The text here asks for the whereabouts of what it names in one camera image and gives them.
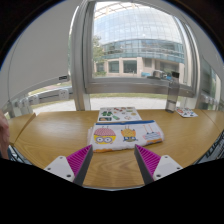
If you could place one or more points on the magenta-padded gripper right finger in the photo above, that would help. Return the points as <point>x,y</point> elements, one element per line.
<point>166,166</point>

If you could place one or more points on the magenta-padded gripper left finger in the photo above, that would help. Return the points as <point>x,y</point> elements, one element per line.
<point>60,166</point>

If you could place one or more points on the small colourful sticker sheet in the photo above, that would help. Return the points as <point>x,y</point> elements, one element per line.
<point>186,112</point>

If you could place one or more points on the person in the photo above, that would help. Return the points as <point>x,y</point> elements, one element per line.
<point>3,133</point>

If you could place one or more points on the large colourful sticker sheet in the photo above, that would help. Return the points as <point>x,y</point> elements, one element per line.
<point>118,114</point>

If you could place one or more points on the clear water bottle black cap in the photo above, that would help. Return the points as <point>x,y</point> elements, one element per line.
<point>172,95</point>

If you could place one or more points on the green tree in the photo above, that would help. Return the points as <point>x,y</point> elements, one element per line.
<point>97,50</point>

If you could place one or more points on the glass-fronted building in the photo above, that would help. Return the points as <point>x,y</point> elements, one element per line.
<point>140,33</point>

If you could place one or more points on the white power socket rail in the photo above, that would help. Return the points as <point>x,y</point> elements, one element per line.
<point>211,100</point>
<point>46,96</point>

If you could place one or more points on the grey window frame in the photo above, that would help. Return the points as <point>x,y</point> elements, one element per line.
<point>133,86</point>

